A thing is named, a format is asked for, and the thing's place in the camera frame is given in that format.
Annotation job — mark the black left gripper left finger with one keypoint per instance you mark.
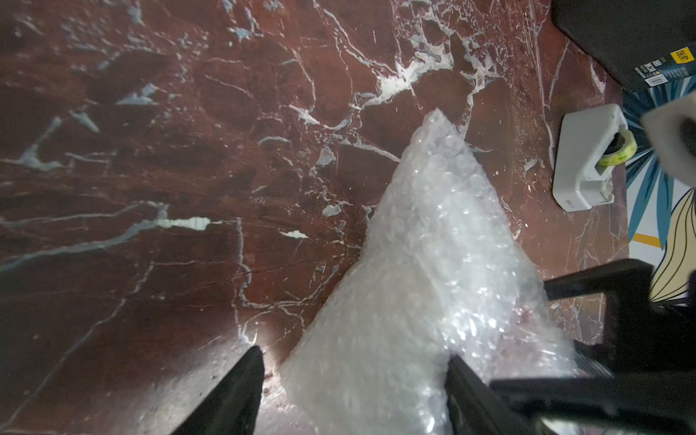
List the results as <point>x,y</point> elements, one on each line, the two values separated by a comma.
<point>232,406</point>

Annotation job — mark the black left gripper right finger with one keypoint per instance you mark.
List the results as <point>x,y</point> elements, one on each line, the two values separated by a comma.
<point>475,409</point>

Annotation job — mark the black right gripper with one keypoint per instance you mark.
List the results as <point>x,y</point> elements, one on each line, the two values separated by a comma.
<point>639,336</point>

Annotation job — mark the yellow black plastic toolbox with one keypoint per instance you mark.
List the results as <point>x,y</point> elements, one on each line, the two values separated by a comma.
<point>641,44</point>

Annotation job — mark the green patterned tape roll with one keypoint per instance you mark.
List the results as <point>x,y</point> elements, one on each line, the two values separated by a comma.
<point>620,150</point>

